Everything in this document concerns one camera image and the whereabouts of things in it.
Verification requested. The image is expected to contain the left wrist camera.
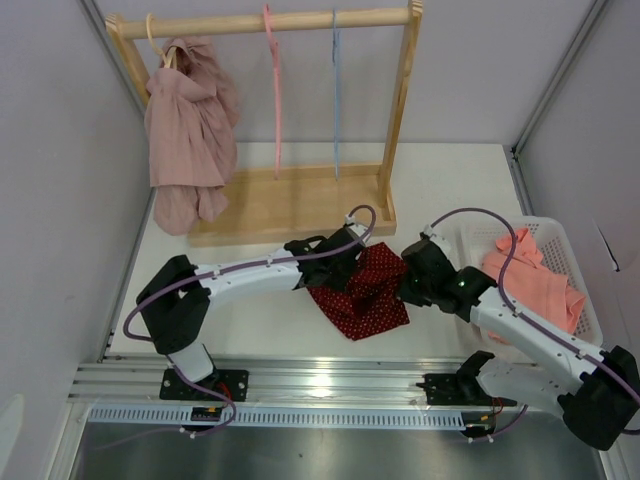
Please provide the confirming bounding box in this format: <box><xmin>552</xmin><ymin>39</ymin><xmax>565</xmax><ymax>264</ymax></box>
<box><xmin>343</xmin><ymin>214</ymin><xmax>370</xmax><ymax>243</ymax></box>

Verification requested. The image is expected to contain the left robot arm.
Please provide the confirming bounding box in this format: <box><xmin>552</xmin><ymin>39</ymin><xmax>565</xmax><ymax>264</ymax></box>
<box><xmin>134</xmin><ymin>223</ymin><xmax>371</xmax><ymax>400</ymax></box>

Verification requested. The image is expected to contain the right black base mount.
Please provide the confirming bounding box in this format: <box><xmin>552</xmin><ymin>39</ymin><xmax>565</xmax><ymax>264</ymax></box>
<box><xmin>415</xmin><ymin>350</ymin><xmax>495</xmax><ymax>407</ymax></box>

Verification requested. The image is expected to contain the salmon pink cloth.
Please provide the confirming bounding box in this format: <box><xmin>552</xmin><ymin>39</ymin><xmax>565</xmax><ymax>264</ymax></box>
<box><xmin>481</xmin><ymin>227</ymin><xmax>587</xmax><ymax>334</ymax></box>

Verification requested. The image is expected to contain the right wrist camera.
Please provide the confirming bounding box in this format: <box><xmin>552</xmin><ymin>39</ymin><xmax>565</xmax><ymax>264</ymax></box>
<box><xmin>421</xmin><ymin>225</ymin><xmax>452</xmax><ymax>255</ymax></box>

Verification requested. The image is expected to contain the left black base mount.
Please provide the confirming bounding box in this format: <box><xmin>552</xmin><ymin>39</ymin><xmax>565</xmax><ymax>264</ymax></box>
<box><xmin>159</xmin><ymin>369</ymin><xmax>250</xmax><ymax>402</ymax></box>

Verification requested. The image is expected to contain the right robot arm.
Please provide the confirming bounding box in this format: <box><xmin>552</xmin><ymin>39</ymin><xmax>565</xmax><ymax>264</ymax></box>
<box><xmin>398</xmin><ymin>237</ymin><xmax>639</xmax><ymax>451</ymax></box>

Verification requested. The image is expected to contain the red polka dot cloth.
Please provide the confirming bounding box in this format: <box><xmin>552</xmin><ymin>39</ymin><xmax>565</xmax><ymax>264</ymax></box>
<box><xmin>309</xmin><ymin>243</ymin><xmax>410</xmax><ymax>341</ymax></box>

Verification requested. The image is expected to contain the pink plastic hanger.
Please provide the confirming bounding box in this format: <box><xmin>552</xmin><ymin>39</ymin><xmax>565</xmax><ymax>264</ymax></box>
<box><xmin>262</xmin><ymin>3</ymin><xmax>282</xmax><ymax>179</ymax></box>

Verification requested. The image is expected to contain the cream plastic hanger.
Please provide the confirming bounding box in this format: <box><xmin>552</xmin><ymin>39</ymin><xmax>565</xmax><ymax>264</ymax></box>
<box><xmin>144</xmin><ymin>12</ymin><xmax>180</xmax><ymax>71</ymax></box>

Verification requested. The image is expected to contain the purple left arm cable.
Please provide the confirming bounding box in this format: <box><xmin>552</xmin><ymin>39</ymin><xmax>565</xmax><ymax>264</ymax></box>
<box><xmin>122</xmin><ymin>204</ymin><xmax>378</xmax><ymax>344</ymax></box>

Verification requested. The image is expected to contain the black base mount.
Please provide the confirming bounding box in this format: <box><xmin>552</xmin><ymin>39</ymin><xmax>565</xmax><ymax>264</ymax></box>
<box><xmin>415</xmin><ymin>350</ymin><xmax>495</xmax><ymax>407</ymax></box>
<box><xmin>159</xmin><ymin>369</ymin><xmax>250</xmax><ymax>402</ymax></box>

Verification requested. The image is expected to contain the wooden clothes rack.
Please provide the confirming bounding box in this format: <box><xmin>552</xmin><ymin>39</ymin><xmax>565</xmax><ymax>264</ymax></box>
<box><xmin>105</xmin><ymin>1</ymin><xmax>423</xmax><ymax>247</ymax></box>

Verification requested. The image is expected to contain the blue wire hanger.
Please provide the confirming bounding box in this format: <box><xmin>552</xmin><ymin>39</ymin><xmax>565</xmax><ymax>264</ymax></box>
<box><xmin>332</xmin><ymin>8</ymin><xmax>341</xmax><ymax>180</ymax></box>

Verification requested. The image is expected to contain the white plastic basket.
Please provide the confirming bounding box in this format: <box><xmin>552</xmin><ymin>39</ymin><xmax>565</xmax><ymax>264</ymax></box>
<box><xmin>458</xmin><ymin>214</ymin><xmax>603</xmax><ymax>346</ymax></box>

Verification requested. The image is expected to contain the pink pleated skirt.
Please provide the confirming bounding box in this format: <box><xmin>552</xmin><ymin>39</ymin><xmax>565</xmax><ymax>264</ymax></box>
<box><xmin>145</xmin><ymin>36</ymin><xmax>239</xmax><ymax>236</ymax></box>

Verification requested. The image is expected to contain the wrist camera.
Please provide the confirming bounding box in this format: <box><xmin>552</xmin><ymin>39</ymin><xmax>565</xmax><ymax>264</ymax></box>
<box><xmin>343</xmin><ymin>214</ymin><xmax>370</xmax><ymax>243</ymax></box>
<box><xmin>421</xmin><ymin>225</ymin><xmax>452</xmax><ymax>255</ymax></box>

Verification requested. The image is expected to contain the white slotted cable duct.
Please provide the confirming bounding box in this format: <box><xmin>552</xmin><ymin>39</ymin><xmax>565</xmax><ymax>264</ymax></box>
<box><xmin>88</xmin><ymin>404</ymin><xmax>466</xmax><ymax>431</ymax></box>

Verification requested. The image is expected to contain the aluminium mounting rail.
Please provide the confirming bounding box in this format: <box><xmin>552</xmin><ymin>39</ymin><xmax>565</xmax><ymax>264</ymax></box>
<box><xmin>67</xmin><ymin>354</ymin><xmax>464</xmax><ymax>409</ymax></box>

